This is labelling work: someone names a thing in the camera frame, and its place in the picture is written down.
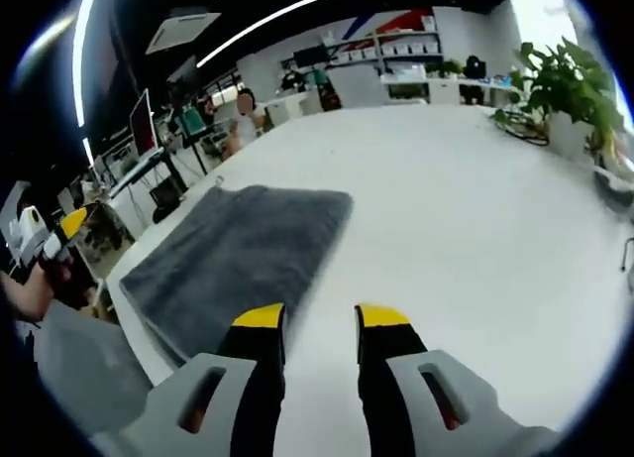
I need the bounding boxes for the grey towel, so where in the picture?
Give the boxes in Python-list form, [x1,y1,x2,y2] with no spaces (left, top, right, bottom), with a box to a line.
[118,182,355,372]

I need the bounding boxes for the person's left hand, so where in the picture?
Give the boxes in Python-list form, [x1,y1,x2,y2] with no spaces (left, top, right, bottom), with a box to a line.
[35,251,98,310]

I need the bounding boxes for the black bag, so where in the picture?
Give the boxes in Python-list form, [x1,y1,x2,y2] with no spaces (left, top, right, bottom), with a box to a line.
[150,182,187,225]

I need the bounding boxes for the person's grey trousers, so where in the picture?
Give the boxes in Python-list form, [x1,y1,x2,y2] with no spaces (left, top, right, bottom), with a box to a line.
[32,300,155,436]

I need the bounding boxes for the long ceiling light strip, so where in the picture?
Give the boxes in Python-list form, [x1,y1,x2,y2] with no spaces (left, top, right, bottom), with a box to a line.
[71,0,101,129]

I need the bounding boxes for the ceiling air conditioner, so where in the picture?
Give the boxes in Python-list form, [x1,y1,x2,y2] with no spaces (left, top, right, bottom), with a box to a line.
[146,10,222,57]

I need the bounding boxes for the white cabinet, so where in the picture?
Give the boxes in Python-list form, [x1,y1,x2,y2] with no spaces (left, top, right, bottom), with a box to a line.
[264,92,318,127]

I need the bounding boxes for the black monitor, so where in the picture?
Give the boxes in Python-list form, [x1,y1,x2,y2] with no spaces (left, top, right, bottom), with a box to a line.
[292,46,331,67]

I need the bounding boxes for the grey shallow bowl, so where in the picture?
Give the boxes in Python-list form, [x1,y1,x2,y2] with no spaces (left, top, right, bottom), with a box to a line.
[592,165,634,214]

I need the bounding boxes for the white office desk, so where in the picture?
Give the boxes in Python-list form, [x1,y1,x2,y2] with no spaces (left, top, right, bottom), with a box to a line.
[383,73,511,106]

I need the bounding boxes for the white office chair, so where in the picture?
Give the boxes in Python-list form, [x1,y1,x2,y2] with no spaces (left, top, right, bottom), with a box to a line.
[329,63,392,112]

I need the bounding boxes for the small green desk plant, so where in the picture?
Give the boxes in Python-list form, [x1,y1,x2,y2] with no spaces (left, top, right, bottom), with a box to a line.
[425,58,465,79]

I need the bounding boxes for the black backpack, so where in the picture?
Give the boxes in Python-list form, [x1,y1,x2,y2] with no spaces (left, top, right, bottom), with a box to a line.
[464,55,489,79]

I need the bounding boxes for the potted green plant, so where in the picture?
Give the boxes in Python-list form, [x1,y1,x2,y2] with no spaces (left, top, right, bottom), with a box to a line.
[494,36,626,161]

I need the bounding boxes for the row of white storage bins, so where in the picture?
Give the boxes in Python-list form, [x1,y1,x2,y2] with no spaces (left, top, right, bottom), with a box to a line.
[336,41,441,61]

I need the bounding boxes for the white shelving unit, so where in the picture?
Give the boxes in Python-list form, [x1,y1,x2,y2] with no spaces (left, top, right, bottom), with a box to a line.
[281,15,443,72]

